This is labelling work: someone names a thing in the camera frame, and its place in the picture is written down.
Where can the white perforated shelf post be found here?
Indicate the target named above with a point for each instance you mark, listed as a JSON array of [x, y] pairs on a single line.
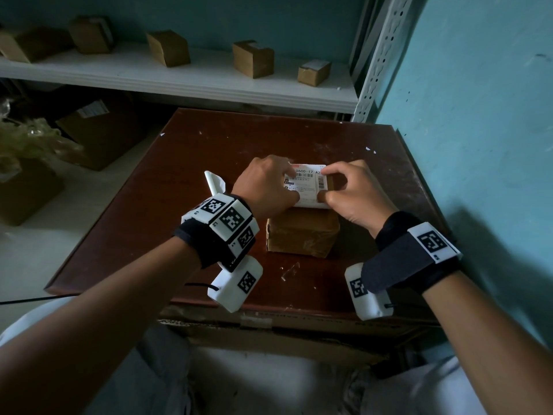
[[382, 56]]

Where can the small labelled cardboard box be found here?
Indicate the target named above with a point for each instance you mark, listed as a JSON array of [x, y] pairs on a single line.
[[314, 72]]

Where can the brown cardboard box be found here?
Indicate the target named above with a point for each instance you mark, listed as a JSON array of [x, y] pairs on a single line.
[[302, 231]]

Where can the white label backing paper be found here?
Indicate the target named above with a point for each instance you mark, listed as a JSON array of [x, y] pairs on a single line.
[[214, 182]]

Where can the dark cardboard box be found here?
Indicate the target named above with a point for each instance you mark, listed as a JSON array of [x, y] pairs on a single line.
[[26, 192]]

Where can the grey metal bars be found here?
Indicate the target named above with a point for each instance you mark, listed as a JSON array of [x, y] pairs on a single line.
[[365, 30]]

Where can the taped cardboard box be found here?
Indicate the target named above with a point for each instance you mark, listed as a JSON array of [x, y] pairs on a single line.
[[91, 35]]

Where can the plain cardboard box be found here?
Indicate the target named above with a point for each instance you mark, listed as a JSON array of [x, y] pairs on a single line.
[[168, 48]]

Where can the long cardboard box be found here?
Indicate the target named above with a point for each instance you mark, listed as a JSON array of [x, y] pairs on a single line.
[[30, 44]]

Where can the person's left forearm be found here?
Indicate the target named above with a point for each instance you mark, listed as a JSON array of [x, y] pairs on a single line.
[[90, 332]]

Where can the person's right thumb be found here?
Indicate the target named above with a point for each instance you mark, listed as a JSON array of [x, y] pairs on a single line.
[[328, 196]]

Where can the person's grey trousers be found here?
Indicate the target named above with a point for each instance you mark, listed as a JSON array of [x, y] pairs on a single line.
[[155, 376]]

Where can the white printed label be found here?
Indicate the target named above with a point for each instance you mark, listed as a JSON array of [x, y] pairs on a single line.
[[307, 187]]

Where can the right wrist camera with markers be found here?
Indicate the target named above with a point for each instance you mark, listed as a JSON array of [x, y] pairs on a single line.
[[401, 263]]

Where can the left wrist camera with markers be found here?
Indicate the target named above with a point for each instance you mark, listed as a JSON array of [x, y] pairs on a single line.
[[227, 237]]

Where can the person's left hand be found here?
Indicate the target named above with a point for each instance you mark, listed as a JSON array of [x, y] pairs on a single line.
[[261, 190]]

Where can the clear plastic wrap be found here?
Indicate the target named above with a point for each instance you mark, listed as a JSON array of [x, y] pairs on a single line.
[[30, 142]]

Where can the large labelled cardboard box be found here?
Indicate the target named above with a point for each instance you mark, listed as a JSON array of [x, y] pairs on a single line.
[[101, 131]]

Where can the person's right hand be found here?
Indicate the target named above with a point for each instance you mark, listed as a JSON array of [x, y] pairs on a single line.
[[358, 200]]

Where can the cardboard box with open flap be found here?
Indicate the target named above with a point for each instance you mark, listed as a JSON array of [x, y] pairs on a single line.
[[253, 59]]

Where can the person's left thumb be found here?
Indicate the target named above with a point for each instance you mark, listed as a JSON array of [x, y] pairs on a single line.
[[293, 196]]

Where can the wrist camera with markers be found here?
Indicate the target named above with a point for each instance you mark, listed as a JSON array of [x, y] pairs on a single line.
[[227, 237], [401, 263]]

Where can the person's right forearm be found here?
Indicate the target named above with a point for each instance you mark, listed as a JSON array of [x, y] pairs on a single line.
[[492, 345]]

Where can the white shelf board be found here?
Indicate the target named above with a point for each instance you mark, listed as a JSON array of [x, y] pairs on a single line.
[[181, 77]]

